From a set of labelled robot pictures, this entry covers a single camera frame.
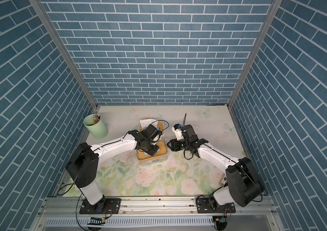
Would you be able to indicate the pens in cup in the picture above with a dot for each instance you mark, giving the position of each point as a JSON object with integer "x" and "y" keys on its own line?
{"x": 96, "y": 119}

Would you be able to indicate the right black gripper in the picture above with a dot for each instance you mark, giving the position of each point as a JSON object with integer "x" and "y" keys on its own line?
{"x": 174, "y": 145}

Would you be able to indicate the white tissue box base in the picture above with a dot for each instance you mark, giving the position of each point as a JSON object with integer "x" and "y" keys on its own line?
{"x": 162, "y": 138}

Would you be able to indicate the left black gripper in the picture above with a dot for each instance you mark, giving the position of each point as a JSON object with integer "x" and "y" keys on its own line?
{"x": 154, "y": 151}

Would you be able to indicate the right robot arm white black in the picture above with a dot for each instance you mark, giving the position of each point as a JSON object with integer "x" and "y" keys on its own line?
{"x": 243, "y": 184}

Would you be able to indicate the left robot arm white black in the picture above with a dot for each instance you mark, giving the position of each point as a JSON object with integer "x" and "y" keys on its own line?
{"x": 84, "y": 162}

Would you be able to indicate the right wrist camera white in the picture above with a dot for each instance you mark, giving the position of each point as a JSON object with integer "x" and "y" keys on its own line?
{"x": 176, "y": 129}

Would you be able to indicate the small grey box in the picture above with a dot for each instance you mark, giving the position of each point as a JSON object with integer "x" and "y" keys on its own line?
{"x": 223, "y": 182}

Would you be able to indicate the green circuit board right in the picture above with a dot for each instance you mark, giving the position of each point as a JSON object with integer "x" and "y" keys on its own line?
{"x": 221, "y": 220}

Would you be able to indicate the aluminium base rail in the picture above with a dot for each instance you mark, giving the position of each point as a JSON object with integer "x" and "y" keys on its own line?
{"x": 150, "y": 206}

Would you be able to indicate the clear plastic tissue box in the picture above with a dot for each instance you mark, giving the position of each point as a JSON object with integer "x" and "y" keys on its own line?
{"x": 153, "y": 158}

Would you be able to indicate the green pen cup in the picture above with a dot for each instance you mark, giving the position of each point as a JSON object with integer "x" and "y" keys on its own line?
{"x": 98, "y": 131}

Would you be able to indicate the dark bamboo lid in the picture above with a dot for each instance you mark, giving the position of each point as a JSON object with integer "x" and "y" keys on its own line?
{"x": 143, "y": 156}

